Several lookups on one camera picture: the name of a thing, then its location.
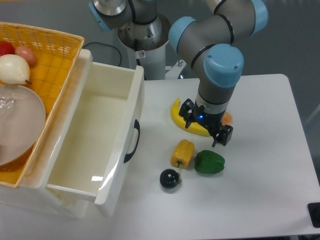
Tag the black round eggplant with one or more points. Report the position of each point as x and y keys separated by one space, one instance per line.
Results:
x=169 y=178

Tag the white open drawer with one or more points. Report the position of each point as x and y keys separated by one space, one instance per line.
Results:
x=102 y=137

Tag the orange carrot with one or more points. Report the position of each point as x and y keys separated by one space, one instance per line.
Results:
x=227 y=119

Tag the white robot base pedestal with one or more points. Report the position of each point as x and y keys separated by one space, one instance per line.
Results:
x=146 y=45

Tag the white pear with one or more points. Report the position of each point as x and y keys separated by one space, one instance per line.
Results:
x=14 y=70

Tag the beige plate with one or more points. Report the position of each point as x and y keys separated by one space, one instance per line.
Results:
x=22 y=130

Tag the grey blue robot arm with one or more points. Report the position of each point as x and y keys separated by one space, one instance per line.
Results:
x=205 y=46

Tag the white drawer cabinet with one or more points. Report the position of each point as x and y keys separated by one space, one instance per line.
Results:
x=33 y=192

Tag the red tomato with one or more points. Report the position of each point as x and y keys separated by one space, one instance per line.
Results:
x=6 y=48

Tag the yellow bell pepper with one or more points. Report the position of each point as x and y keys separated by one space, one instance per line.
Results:
x=182 y=154

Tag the black table corner device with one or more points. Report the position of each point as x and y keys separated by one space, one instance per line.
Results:
x=314 y=213

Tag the green bell pepper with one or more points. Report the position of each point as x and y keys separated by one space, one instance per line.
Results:
x=209 y=162

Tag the yellow banana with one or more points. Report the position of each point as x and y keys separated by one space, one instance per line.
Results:
x=194 y=128

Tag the yellow woven basket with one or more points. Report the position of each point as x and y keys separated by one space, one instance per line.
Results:
x=56 y=54

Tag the pink peach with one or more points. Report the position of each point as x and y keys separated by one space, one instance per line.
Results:
x=26 y=53

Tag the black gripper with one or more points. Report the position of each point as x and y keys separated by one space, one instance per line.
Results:
x=192 y=113

